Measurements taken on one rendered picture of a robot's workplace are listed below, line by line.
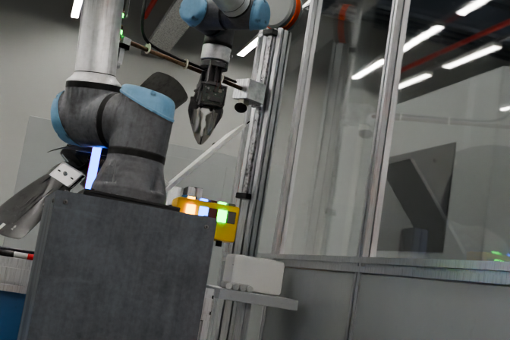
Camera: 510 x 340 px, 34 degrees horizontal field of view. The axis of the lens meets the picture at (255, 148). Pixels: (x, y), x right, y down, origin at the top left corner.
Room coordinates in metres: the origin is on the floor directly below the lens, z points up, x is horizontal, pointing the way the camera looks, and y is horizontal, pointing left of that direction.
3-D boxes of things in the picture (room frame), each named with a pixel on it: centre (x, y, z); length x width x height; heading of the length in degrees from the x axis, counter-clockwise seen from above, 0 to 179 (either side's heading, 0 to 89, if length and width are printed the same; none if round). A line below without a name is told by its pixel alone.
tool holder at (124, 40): (2.45, 0.46, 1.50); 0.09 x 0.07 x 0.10; 138
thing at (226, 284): (2.57, -0.01, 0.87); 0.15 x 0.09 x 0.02; 8
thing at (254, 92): (2.90, 0.05, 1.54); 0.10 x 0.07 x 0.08; 138
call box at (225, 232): (2.15, 0.10, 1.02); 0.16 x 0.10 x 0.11; 103
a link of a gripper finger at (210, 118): (2.12, 0.12, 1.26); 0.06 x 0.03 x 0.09; 12
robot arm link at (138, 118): (1.68, 0.24, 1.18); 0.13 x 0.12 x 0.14; 61
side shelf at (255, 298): (2.67, -0.04, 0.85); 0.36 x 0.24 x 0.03; 13
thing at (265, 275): (2.75, -0.06, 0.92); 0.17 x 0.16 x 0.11; 103
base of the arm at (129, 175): (1.68, 0.23, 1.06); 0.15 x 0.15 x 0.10
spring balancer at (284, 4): (2.97, -0.02, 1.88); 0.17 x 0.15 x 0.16; 13
